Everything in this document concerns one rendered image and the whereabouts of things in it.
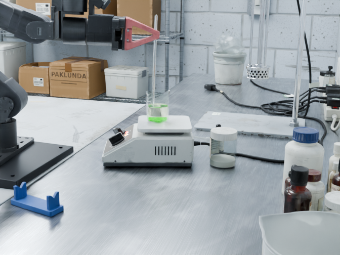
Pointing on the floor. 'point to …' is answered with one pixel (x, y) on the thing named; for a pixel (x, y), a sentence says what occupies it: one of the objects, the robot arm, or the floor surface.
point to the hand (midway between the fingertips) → (155, 34)
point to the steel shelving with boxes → (47, 79)
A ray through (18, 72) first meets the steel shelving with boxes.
